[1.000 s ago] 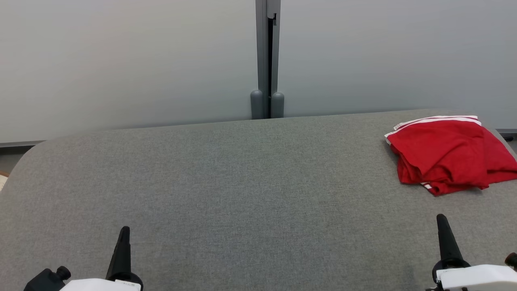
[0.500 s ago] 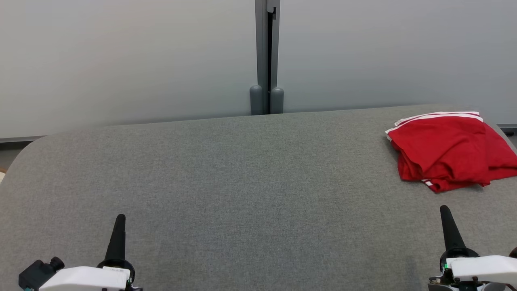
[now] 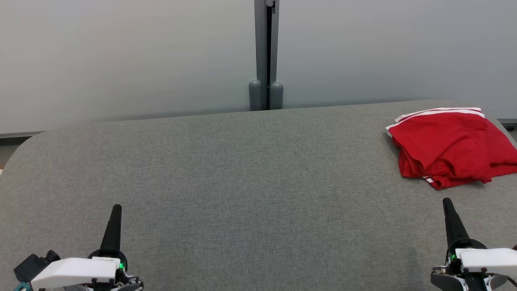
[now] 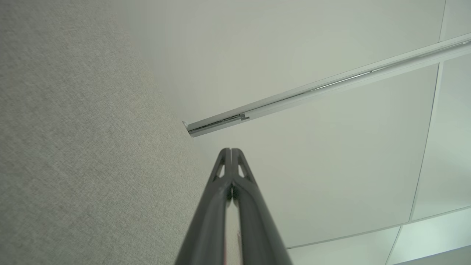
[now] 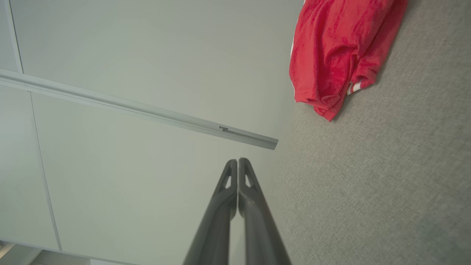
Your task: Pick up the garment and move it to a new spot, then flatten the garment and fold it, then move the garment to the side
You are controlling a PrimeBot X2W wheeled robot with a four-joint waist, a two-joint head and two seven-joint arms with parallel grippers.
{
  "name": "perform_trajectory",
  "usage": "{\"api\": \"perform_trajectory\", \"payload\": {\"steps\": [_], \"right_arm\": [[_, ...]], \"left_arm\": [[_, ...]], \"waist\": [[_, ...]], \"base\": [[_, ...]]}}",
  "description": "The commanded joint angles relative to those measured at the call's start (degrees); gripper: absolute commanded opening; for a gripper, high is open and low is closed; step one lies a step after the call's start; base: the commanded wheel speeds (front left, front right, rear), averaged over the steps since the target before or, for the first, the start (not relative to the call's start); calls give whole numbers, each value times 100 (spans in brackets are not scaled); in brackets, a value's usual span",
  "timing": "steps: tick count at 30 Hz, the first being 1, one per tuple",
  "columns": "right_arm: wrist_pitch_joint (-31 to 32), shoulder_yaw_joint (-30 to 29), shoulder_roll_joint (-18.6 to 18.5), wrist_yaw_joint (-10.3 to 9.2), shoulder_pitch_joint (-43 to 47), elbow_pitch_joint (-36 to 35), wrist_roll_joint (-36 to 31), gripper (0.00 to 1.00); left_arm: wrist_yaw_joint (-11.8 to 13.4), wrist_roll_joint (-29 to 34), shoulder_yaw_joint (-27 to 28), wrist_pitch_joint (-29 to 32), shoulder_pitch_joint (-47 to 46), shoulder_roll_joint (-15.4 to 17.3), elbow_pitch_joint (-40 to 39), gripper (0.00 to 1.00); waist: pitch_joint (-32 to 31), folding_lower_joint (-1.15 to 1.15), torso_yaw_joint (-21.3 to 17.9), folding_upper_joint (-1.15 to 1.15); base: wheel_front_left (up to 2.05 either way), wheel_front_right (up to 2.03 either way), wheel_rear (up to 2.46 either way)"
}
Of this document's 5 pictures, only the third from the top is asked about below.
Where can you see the grey short cylinder bumper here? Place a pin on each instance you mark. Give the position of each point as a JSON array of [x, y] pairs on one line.
[[276, 97], [255, 97]]

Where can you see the grey wall baseboard rail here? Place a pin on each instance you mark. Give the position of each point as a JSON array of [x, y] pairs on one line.
[[20, 134], [508, 123]]

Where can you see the red shorts with white stripe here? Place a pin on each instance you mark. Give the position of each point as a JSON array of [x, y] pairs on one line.
[[444, 149]]

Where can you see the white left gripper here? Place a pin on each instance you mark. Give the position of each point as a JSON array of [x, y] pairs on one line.
[[76, 270]]

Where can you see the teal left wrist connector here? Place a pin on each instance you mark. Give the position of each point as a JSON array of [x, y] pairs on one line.
[[21, 287]]

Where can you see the grey vertical door post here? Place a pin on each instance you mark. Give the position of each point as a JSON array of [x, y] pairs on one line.
[[261, 40]]

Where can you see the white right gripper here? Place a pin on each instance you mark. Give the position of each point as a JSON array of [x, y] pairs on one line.
[[484, 258]]

